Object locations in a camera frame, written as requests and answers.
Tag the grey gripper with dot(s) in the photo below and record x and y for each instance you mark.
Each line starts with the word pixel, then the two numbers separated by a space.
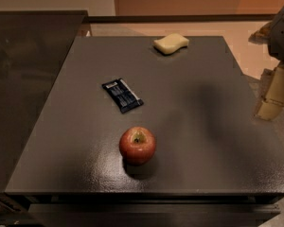
pixel 282 37

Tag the red apple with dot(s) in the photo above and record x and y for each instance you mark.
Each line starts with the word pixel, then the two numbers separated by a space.
pixel 137 145

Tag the blue rxbar wrapper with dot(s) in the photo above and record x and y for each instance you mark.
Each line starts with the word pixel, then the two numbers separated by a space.
pixel 123 96

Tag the yellow sponge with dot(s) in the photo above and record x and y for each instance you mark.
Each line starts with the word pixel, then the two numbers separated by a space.
pixel 171 43

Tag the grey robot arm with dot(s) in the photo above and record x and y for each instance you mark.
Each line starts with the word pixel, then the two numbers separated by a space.
pixel 272 34

